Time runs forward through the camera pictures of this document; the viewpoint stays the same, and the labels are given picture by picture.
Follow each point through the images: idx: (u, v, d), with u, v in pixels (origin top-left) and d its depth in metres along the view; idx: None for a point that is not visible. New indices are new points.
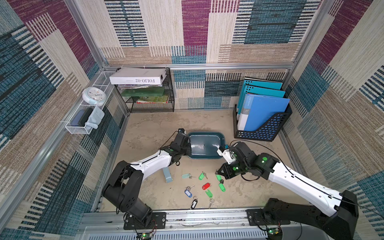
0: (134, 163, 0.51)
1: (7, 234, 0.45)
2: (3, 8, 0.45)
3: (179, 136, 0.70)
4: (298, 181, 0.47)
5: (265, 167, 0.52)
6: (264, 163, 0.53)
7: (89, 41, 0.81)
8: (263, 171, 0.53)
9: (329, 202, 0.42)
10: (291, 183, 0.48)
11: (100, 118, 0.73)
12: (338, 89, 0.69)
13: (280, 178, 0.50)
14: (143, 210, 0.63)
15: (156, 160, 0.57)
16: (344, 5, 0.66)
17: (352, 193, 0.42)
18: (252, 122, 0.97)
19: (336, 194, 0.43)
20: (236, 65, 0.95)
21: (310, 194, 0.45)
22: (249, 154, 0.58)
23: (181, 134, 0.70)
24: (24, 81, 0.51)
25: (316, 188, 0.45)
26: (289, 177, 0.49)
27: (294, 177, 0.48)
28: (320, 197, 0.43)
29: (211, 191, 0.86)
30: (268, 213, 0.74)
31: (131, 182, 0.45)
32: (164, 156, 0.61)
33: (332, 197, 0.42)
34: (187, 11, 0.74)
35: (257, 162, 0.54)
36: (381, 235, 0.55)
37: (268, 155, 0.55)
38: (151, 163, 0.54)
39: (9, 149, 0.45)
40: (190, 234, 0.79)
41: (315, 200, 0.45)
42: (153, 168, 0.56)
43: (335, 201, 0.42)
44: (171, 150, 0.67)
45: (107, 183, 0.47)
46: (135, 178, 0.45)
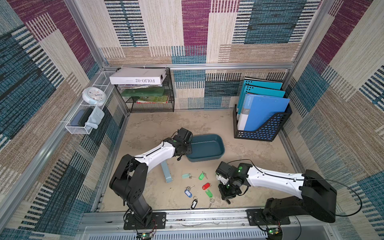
0: (138, 156, 0.52)
1: (7, 234, 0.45)
2: (3, 8, 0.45)
3: (183, 131, 0.73)
4: (269, 177, 0.53)
5: (242, 175, 0.59)
6: (240, 171, 0.61)
7: (89, 41, 0.82)
8: (243, 180, 0.59)
9: (295, 186, 0.46)
10: (264, 180, 0.53)
11: (100, 118, 0.73)
12: (338, 89, 0.69)
13: (254, 179, 0.56)
14: (143, 208, 0.63)
15: (159, 153, 0.57)
16: (344, 5, 0.66)
17: (312, 171, 0.46)
18: (251, 122, 0.97)
19: (299, 177, 0.47)
20: (236, 65, 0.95)
21: (280, 184, 0.50)
22: (230, 169, 0.67)
23: (184, 129, 0.73)
24: (24, 81, 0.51)
25: (283, 177, 0.50)
26: (261, 176, 0.55)
27: (264, 175, 0.54)
28: (287, 184, 0.48)
29: (211, 191, 0.86)
30: (270, 215, 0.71)
31: (138, 173, 0.46)
32: (168, 148, 0.62)
33: (296, 180, 0.47)
34: (187, 11, 0.74)
35: (236, 173, 0.61)
36: (381, 235, 0.55)
37: (243, 164, 0.63)
38: (154, 155, 0.55)
39: (9, 149, 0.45)
40: (190, 234, 0.79)
41: (286, 188, 0.49)
42: (158, 157, 0.57)
43: (298, 182, 0.46)
44: (175, 141, 0.68)
45: (113, 176, 0.49)
46: (141, 170, 0.46)
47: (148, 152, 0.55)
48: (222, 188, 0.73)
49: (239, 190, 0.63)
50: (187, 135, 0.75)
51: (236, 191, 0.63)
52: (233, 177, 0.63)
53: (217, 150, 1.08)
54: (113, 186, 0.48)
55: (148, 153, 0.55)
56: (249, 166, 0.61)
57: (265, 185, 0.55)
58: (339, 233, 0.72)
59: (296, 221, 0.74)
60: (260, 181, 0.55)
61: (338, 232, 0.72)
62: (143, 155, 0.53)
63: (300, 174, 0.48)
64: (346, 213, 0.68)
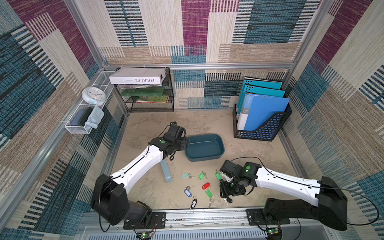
0: (115, 176, 0.45)
1: (7, 234, 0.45)
2: (3, 8, 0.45)
3: (174, 128, 0.63)
4: (281, 181, 0.50)
5: (250, 175, 0.56)
6: (249, 172, 0.57)
7: (89, 41, 0.81)
8: (250, 180, 0.56)
9: (310, 193, 0.44)
10: (276, 184, 0.51)
11: (100, 118, 0.73)
12: (337, 89, 0.69)
13: (265, 181, 0.53)
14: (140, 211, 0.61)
15: (141, 166, 0.49)
16: (344, 5, 0.66)
17: (329, 179, 0.45)
18: (251, 122, 0.97)
19: (315, 184, 0.45)
20: (236, 65, 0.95)
21: (293, 189, 0.48)
22: (236, 168, 0.64)
23: (175, 126, 0.63)
24: (24, 81, 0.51)
25: (297, 183, 0.48)
26: (272, 179, 0.52)
27: (276, 178, 0.52)
28: (302, 190, 0.46)
29: (211, 191, 0.86)
30: (270, 215, 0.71)
31: (114, 197, 0.41)
32: (153, 155, 0.54)
33: (312, 187, 0.45)
34: (187, 11, 0.74)
35: (243, 172, 0.58)
36: (381, 235, 0.55)
37: (250, 164, 0.59)
38: (137, 170, 0.48)
39: (9, 149, 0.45)
40: (190, 234, 0.79)
41: (299, 194, 0.47)
42: (142, 170, 0.50)
43: (315, 189, 0.44)
44: (164, 141, 0.60)
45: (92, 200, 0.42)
46: (118, 193, 0.41)
47: (128, 167, 0.48)
48: (225, 187, 0.70)
49: (244, 189, 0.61)
50: (179, 131, 0.66)
51: (240, 190, 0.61)
52: (239, 177, 0.60)
53: (217, 150, 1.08)
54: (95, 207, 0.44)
55: (128, 169, 0.47)
56: (257, 166, 0.58)
57: (277, 189, 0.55)
58: (339, 233, 0.72)
59: (296, 221, 0.74)
60: (271, 185, 0.53)
61: (338, 232, 0.72)
62: (121, 173, 0.46)
63: (316, 181, 0.46)
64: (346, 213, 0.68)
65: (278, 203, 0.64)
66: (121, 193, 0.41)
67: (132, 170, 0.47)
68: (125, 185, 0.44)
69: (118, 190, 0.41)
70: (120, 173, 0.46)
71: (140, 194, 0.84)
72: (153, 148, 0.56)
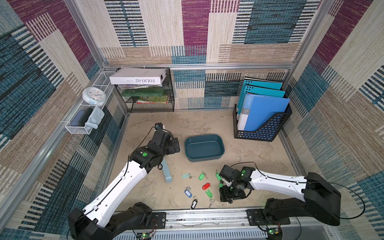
0: (88, 210, 0.40)
1: (7, 234, 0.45)
2: (3, 8, 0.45)
3: (158, 136, 0.55)
4: (272, 180, 0.53)
5: (245, 178, 0.60)
6: (243, 175, 0.61)
7: (89, 41, 0.81)
8: (246, 183, 0.60)
9: (297, 188, 0.46)
10: (267, 184, 0.54)
11: (100, 118, 0.73)
12: (338, 89, 0.69)
13: (257, 182, 0.56)
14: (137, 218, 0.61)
15: (117, 192, 0.43)
16: (344, 5, 0.66)
17: (315, 173, 0.47)
18: (251, 122, 0.97)
19: (302, 180, 0.47)
20: (237, 65, 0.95)
21: (282, 187, 0.50)
22: (233, 172, 0.67)
23: (160, 132, 0.54)
24: (24, 81, 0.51)
25: (286, 180, 0.50)
26: (264, 179, 0.55)
27: (267, 178, 0.55)
28: (289, 187, 0.48)
29: (211, 191, 0.86)
30: (270, 215, 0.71)
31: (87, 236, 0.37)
32: (132, 175, 0.47)
33: (299, 183, 0.47)
34: (187, 11, 0.74)
35: (239, 176, 0.62)
36: (381, 235, 0.55)
37: (246, 168, 0.63)
38: (113, 197, 0.43)
39: (9, 149, 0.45)
40: (190, 234, 0.79)
41: (288, 191, 0.50)
42: (120, 196, 0.44)
43: (301, 185, 0.46)
44: (146, 152, 0.52)
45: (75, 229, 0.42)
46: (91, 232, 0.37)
47: (103, 195, 0.43)
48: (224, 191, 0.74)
49: (242, 192, 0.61)
50: (164, 138, 0.57)
51: (239, 194, 0.75)
52: (236, 181, 0.63)
53: (217, 150, 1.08)
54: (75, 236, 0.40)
55: (103, 198, 0.42)
56: (252, 169, 0.61)
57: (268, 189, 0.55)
58: (339, 233, 0.72)
59: (296, 221, 0.74)
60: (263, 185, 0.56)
61: (338, 232, 0.72)
62: (94, 205, 0.41)
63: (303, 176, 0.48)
64: (346, 213, 0.68)
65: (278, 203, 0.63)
66: (94, 231, 0.37)
67: (107, 199, 0.42)
68: (99, 219, 0.39)
69: (91, 228, 0.37)
70: (93, 205, 0.41)
71: (140, 194, 0.84)
72: (133, 164, 0.49)
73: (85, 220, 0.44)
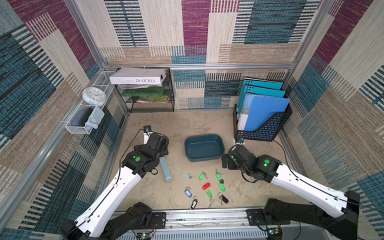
0: (80, 221, 0.39)
1: (7, 234, 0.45)
2: (3, 8, 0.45)
3: (153, 139, 0.53)
4: (303, 184, 0.46)
5: (267, 170, 0.50)
6: (267, 166, 0.51)
7: (89, 41, 0.82)
8: (266, 174, 0.50)
9: (336, 205, 0.41)
10: (295, 186, 0.47)
11: (100, 118, 0.73)
12: (338, 89, 0.69)
13: (284, 181, 0.48)
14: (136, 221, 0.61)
15: (109, 200, 0.42)
16: (344, 5, 0.66)
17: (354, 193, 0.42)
18: (252, 122, 0.97)
19: (342, 196, 0.42)
20: (237, 65, 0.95)
21: (314, 196, 0.44)
22: (250, 157, 0.56)
23: (155, 135, 0.53)
24: (24, 81, 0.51)
25: (321, 190, 0.44)
26: (293, 180, 0.47)
27: (298, 180, 0.47)
28: (326, 200, 0.43)
29: (211, 191, 0.86)
30: (269, 214, 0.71)
31: None
32: (125, 182, 0.45)
33: (338, 199, 0.42)
34: (187, 11, 0.74)
35: (260, 165, 0.52)
36: (381, 235, 0.55)
37: (270, 158, 0.53)
38: (105, 207, 0.41)
39: (9, 149, 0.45)
40: (190, 234, 0.79)
41: (319, 202, 0.44)
42: (113, 204, 0.43)
43: (341, 203, 0.41)
44: (140, 156, 0.50)
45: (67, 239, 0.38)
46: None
47: (95, 205, 0.41)
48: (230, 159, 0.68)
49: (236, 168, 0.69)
50: (160, 141, 0.56)
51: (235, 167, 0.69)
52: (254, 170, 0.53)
53: (217, 150, 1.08)
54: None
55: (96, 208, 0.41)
56: (279, 162, 0.51)
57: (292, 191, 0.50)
58: None
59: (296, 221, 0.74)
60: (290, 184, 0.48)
61: None
62: (86, 216, 0.40)
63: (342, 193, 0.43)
64: None
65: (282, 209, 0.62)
66: None
67: (99, 209, 0.41)
68: (92, 231, 0.38)
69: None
70: (85, 217, 0.40)
71: (140, 194, 0.84)
72: (126, 170, 0.47)
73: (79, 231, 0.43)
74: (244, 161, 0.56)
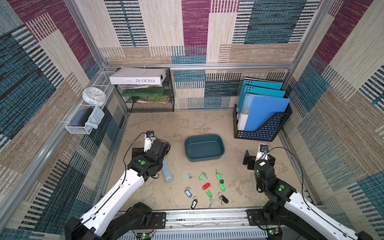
0: (86, 218, 0.40)
1: (7, 234, 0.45)
2: (3, 8, 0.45)
3: (156, 145, 0.57)
4: (314, 214, 0.50)
5: (282, 195, 0.55)
6: (281, 191, 0.57)
7: (89, 41, 0.82)
8: (279, 198, 0.57)
9: None
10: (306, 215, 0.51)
11: (100, 118, 0.73)
12: (337, 89, 0.69)
13: (295, 208, 0.53)
14: (136, 221, 0.61)
15: (115, 200, 0.44)
16: (344, 5, 0.66)
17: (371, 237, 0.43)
18: (252, 122, 0.97)
19: (352, 234, 0.44)
20: (237, 65, 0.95)
21: (322, 228, 0.48)
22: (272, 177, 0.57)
23: (159, 141, 0.57)
24: (24, 81, 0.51)
25: (330, 223, 0.47)
26: (305, 209, 0.51)
27: (310, 209, 0.51)
28: (334, 234, 0.45)
29: (211, 191, 0.86)
30: (268, 212, 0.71)
31: None
32: (130, 183, 0.48)
33: (347, 236, 0.44)
34: (187, 11, 0.74)
35: (274, 189, 0.58)
36: (381, 235, 0.55)
37: (286, 184, 0.58)
38: (111, 206, 0.43)
39: (9, 149, 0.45)
40: (190, 234, 0.79)
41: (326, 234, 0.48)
42: (117, 204, 0.45)
43: None
44: (145, 161, 0.53)
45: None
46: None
47: (101, 203, 0.43)
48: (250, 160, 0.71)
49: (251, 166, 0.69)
50: (162, 147, 0.60)
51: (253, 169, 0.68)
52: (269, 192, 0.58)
53: (217, 150, 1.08)
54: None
55: (101, 206, 0.42)
56: (293, 189, 0.56)
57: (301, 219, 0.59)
58: None
59: None
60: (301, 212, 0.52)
61: None
62: (92, 214, 0.41)
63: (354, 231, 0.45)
64: (346, 213, 0.68)
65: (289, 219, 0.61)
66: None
67: (105, 207, 0.42)
68: (96, 228, 0.39)
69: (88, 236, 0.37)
70: (91, 214, 0.41)
71: (140, 194, 0.84)
72: (131, 172, 0.50)
73: (81, 230, 0.44)
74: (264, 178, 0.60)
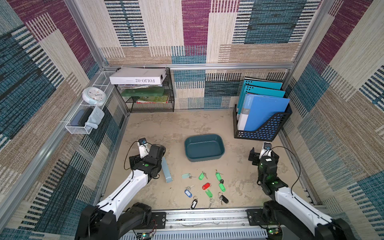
0: (102, 204, 0.44)
1: (7, 234, 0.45)
2: (3, 8, 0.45)
3: (154, 149, 0.65)
4: (296, 201, 0.54)
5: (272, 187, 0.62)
6: (274, 184, 0.64)
7: (89, 41, 0.82)
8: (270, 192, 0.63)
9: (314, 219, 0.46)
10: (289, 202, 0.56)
11: (100, 118, 0.73)
12: (337, 89, 0.69)
13: (282, 196, 0.58)
14: (138, 219, 0.61)
15: (128, 189, 0.50)
16: (344, 5, 0.66)
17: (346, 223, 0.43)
18: (252, 122, 0.97)
19: (326, 217, 0.46)
20: (236, 65, 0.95)
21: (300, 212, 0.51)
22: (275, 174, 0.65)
23: (156, 145, 0.65)
24: (24, 81, 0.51)
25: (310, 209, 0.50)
26: (289, 196, 0.56)
27: (293, 197, 0.55)
28: (308, 215, 0.48)
29: (211, 191, 0.86)
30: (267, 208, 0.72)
31: (104, 225, 0.39)
32: (138, 178, 0.55)
33: (320, 217, 0.46)
34: (187, 11, 0.74)
35: (270, 184, 0.64)
36: (381, 235, 0.55)
37: (280, 181, 0.65)
38: (124, 195, 0.48)
39: (9, 149, 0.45)
40: (190, 234, 0.79)
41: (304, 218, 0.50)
42: (128, 195, 0.50)
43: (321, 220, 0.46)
44: (147, 164, 0.62)
45: (77, 236, 0.41)
46: (106, 222, 0.40)
47: (115, 193, 0.48)
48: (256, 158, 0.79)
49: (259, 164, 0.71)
50: (159, 151, 0.68)
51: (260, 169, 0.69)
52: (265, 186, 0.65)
53: (217, 150, 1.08)
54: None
55: (116, 195, 0.47)
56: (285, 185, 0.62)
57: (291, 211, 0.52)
58: None
59: None
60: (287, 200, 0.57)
61: None
62: (109, 200, 0.45)
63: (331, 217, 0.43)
64: (346, 213, 0.68)
65: (283, 213, 0.61)
66: (110, 220, 0.40)
67: (119, 195, 0.47)
68: (114, 211, 0.43)
69: (107, 217, 0.40)
70: (108, 200, 0.45)
71: (140, 194, 0.84)
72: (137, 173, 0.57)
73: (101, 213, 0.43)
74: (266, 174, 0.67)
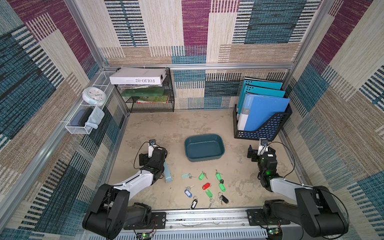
0: (117, 184, 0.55)
1: (7, 234, 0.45)
2: (3, 8, 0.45)
3: (156, 154, 0.69)
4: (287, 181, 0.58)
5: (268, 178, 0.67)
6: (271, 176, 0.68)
7: (89, 41, 0.82)
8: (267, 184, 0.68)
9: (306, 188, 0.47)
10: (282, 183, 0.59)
11: (100, 118, 0.73)
12: (337, 89, 0.69)
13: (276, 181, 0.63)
14: (139, 215, 0.61)
15: (139, 179, 0.56)
16: (344, 5, 0.66)
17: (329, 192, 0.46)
18: (252, 122, 0.97)
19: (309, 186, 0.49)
20: (236, 65, 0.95)
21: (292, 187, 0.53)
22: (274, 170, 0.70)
23: (158, 151, 0.69)
24: (24, 81, 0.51)
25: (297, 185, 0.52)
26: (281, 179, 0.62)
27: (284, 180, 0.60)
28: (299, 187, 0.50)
29: (211, 191, 0.86)
30: (267, 206, 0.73)
31: (118, 200, 0.44)
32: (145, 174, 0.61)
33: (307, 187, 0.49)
34: (187, 11, 0.74)
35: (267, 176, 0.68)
36: (381, 235, 0.55)
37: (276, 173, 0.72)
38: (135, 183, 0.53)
39: (9, 149, 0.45)
40: (190, 234, 0.79)
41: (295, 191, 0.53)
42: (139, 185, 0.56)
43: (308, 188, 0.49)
44: (151, 169, 0.67)
45: (89, 210, 0.43)
46: (122, 197, 0.44)
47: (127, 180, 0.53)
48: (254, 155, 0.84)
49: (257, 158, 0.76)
50: (160, 155, 0.72)
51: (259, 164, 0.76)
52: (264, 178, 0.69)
53: (217, 150, 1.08)
54: (88, 224, 0.42)
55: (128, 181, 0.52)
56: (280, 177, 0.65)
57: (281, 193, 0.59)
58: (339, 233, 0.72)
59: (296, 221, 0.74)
60: (280, 185, 0.61)
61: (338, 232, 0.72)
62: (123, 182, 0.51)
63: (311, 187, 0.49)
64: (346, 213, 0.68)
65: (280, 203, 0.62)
66: (124, 196, 0.44)
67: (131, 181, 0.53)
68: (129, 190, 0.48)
69: (123, 193, 0.45)
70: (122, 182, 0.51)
71: (140, 194, 0.84)
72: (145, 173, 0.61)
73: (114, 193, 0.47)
74: (266, 168, 0.72)
